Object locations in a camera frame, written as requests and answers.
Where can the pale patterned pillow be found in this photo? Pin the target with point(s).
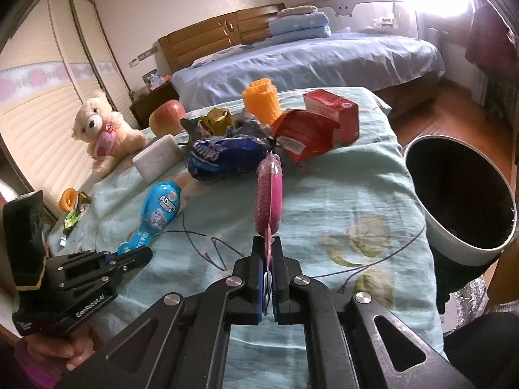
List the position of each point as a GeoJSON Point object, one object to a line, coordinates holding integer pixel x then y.
{"type": "Point", "coordinates": [298, 10]}

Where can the hanging dark red garment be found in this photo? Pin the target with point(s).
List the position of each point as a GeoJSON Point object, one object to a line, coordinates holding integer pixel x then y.
{"type": "Point", "coordinates": [486, 40]}

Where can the light green floral blanket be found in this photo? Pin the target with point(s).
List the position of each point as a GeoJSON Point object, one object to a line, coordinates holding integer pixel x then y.
{"type": "Point", "coordinates": [344, 194]}

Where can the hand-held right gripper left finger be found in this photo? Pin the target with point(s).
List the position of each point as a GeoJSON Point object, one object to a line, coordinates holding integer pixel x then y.
{"type": "Point", "coordinates": [258, 291]}

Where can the red carton box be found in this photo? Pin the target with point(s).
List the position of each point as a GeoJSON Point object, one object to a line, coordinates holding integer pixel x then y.
{"type": "Point", "coordinates": [340, 117]}

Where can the small white toy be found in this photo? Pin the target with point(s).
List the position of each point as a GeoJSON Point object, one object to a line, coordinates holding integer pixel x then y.
{"type": "Point", "coordinates": [383, 22]}

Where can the white wall socket strip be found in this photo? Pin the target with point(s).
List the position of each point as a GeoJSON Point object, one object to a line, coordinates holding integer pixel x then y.
{"type": "Point", "coordinates": [148, 53]}

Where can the white trash bin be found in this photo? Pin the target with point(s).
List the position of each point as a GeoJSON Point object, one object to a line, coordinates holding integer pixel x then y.
{"type": "Point", "coordinates": [446, 243]}

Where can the blue drink bottle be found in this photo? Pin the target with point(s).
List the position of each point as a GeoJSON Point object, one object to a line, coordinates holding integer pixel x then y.
{"type": "Point", "coordinates": [162, 206]}

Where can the bed with blue sheet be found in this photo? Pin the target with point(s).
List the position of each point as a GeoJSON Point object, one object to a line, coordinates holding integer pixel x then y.
{"type": "Point", "coordinates": [304, 60]}

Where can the person's left hand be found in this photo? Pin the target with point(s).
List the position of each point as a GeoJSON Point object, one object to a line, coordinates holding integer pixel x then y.
{"type": "Point", "coordinates": [69, 348]}

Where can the grey foil wrapper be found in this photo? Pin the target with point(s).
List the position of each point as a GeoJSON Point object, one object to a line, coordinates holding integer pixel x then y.
{"type": "Point", "coordinates": [192, 129]}

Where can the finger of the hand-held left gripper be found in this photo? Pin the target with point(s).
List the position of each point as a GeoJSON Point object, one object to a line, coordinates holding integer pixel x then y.
{"type": "Point", "coordinates": [136, 260]}
{"type": "Point", "coordinates": [108, 256]}

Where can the blue cookie packet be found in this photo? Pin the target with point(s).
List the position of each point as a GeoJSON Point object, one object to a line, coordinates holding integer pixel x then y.
{"type": "Point", "coordinates": [219, 158]}

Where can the cream sliding door wardrobe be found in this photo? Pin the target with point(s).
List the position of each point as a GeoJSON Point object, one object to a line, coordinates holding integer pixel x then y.
{"type": "Point", "coordinates": [40, 101]}

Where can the silver crumpled wrapper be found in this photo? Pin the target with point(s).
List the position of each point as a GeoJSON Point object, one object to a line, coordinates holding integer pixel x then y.
{"type": "Point", "coordinates": [249, 123]}

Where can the white radiator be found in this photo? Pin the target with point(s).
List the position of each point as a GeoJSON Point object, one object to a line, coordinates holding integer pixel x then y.
{"type": "Point", "coordinates": [479, 87]}

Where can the gold foil wrapper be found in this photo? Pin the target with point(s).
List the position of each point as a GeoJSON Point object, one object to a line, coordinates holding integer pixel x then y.
{"type": "Point", "coordinates": [217, 119]}

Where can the silver foil sheet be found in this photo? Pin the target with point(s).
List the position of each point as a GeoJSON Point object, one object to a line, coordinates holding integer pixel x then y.
{"type": "Point", "coordinates": [472, 300]}

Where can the wooden headboard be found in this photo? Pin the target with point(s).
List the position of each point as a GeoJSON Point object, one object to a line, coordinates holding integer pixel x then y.
{"type": "Point", "coordinates": [194, 40]}

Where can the white foam block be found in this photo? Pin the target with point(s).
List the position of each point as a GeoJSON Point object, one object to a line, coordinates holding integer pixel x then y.
{"type": "Point", "coordinates": [156, 156]}

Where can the green wrapper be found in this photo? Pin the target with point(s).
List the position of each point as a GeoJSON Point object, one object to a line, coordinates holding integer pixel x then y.
{"type": "Point", "coordinates": [73, 219]}

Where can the orange foam net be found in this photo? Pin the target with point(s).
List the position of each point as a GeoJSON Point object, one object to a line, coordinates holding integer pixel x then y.
{"type": "Point", "coordinates": [261, 101]}

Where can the pink snack packet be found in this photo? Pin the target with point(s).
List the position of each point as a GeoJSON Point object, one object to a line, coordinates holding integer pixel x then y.
{"type": "Point", "coordinates": [267, 194]}

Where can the person's left forearm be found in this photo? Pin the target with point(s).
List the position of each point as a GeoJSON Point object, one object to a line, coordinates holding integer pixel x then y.
{"type": "Point", "coordinates": [34, 368]}

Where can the small picture frame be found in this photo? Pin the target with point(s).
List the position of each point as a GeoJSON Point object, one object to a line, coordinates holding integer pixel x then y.
{"type": "Point", "coordinates": [152, 79]}

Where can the folded blue quilt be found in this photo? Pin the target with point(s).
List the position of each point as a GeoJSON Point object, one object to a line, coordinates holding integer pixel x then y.
{"type": "Point", "coordinates": [300, 24]}

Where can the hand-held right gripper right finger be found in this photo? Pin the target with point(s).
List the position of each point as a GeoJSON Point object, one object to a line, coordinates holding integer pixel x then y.
{"type": "Point", "coordinates": [276, 295]}

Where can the red snack bag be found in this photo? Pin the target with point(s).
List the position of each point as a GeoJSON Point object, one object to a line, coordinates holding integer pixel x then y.
{"type": "Point", "coordinates": [300, 129]}

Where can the grey bed guard rail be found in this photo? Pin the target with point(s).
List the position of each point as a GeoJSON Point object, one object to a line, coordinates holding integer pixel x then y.
{"type": "Point", "coordinates": [365, 6]}

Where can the dark wooden nightstand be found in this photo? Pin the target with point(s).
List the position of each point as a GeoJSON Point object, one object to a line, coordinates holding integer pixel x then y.
{"type": "Point", "coordinates": [146, 105]}

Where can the cream teddy bear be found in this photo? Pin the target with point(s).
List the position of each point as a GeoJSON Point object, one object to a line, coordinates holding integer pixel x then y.
{"type": "Point", "coordinates": [101, 129]}

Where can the red apple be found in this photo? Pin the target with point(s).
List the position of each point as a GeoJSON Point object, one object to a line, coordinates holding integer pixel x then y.
{"type": "Point", "coordinates": [166, 117]}

